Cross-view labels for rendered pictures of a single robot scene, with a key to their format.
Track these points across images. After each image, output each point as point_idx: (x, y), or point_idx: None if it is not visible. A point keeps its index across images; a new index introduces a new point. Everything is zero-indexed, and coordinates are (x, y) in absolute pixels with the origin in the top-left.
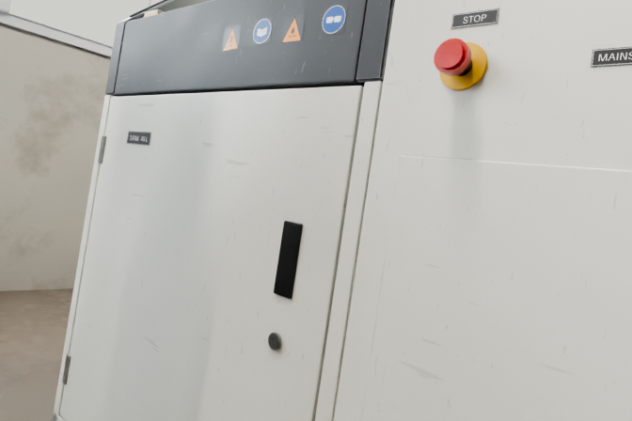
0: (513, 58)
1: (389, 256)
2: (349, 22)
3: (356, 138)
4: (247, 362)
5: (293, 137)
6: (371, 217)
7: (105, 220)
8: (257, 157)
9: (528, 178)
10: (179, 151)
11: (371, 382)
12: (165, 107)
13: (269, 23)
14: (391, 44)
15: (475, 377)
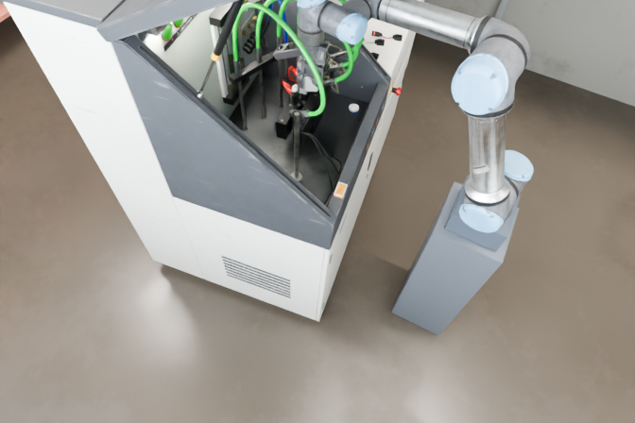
0: (394, 80)
1: (380, 132)
2: (384, 103)
3: (380, 123)
4: (362, 189)
5: (373, 141)
6: (379, 131)
7: (333, 261)
8: (368, 158)
9: (391, 96)
10: (353, 195)
11: (375, 152)
12: (351, 197)
13: (374, 126)
14: (386, 98)
15: (383, 129)
